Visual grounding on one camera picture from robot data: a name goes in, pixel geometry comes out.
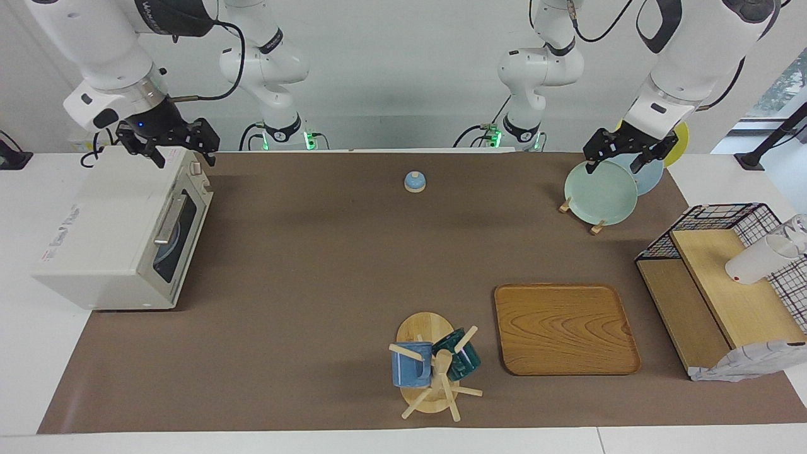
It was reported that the toaster oven glass door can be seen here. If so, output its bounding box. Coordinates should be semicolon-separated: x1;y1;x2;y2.
150;169;214;310

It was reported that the white toaster oven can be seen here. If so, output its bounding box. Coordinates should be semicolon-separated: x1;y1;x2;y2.
32;146;214;311

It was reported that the blue plate in rack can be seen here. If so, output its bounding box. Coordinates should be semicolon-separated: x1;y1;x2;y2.
605;151;665;196

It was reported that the pale green plate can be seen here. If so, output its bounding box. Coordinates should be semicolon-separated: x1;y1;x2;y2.
564;160;639;226

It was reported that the yellow plate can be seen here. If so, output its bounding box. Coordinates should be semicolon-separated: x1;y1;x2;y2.
615;120;690;168

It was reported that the wooden plate rack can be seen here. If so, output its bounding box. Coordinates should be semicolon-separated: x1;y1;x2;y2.
559;197;607;235

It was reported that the black clamp stand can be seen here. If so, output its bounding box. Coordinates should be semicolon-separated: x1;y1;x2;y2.
734;101;807;171

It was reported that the black desk device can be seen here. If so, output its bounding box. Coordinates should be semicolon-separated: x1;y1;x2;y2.
0;129;33;171

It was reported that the white cup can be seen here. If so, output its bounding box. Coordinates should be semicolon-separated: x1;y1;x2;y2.
724;235;798;285

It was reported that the wooden step shelf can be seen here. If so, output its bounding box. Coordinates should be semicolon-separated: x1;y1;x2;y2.
636;229;807;379

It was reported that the wooden serving tray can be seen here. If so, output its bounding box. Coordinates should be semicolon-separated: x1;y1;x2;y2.
494;284;642;376

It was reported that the clear drinking glass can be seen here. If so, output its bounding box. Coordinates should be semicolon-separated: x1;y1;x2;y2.
779;214;807;253

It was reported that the brown table mat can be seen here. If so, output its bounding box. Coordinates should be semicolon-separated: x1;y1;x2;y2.
37;151;807;434

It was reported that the grey checked cloth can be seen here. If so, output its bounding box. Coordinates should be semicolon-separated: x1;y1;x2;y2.
688;339;807;383

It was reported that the wooden mug tree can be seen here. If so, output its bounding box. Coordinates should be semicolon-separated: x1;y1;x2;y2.
389;311;484;422

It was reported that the dark green mug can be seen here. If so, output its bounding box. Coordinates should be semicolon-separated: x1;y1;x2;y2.
432;328;482;381

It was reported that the blue mug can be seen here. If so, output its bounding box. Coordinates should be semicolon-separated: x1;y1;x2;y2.
391;342;434;388

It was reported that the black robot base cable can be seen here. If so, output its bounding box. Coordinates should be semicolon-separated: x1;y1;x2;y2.
453;95;513;149
238;122;265;152

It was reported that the black coiled cable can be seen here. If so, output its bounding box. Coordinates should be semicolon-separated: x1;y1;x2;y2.
80;128;124;168

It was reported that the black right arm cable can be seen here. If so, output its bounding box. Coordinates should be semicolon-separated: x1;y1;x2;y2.
170;19;247;103

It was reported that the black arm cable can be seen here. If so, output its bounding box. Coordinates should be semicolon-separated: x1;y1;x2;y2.
567;0;634;44
170;19;247;103

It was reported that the black wire basket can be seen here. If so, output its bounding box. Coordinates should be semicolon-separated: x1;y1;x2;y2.
635;202;807;335

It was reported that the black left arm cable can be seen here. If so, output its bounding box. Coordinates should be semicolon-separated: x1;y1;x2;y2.
567;0;634;44

